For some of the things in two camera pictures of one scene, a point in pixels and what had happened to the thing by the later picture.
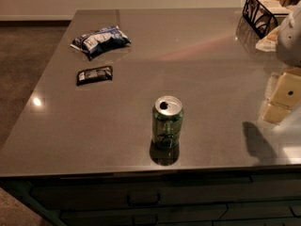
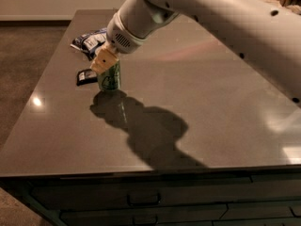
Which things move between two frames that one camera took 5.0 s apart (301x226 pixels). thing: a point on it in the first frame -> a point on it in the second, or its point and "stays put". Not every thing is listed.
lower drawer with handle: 248,215 stays put
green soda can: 167,121 -> 109,79
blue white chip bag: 98,40 stays put
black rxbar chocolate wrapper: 94,74 stays put
